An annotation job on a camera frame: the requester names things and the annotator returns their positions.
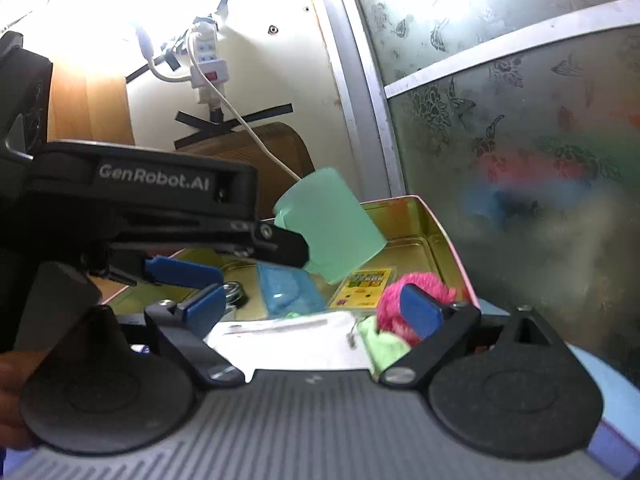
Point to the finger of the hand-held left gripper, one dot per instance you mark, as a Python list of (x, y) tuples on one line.
[(187, 272), (285, 247)]

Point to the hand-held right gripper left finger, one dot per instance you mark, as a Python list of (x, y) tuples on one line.
[(205, 307)]

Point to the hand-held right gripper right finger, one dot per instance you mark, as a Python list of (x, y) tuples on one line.
[(420, 310)]

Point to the pink yarn ball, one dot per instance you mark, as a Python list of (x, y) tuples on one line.
[(395, 300)]

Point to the translucent blue packet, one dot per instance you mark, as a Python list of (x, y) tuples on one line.
[(287, 292)]

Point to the green plastic cup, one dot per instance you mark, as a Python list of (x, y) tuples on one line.
[(330, 225)]

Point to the gold tin box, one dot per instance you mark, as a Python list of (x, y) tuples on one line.
[(430, 255)]

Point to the white card holder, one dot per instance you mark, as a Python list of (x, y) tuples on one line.
[(290, 340)]

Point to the person's left hand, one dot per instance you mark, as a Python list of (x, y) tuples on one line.
[(12, 400)]

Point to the round metal piece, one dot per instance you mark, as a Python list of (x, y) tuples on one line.
[(234, 294)]

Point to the light green cloth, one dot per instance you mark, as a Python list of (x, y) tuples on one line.
[(382, 345)]

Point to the yellow card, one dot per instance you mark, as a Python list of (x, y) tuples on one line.
[(360, 287)]

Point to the light wooden panel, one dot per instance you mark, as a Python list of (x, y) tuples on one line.
[(90, 105)]

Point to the crossed black tape strips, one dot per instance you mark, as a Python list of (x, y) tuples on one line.
[(225, 125)]

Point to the frosted glass sliding door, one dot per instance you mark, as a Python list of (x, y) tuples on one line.
[(500, 110)]

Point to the black tape strip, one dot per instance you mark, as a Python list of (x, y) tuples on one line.
[(226, 2)]

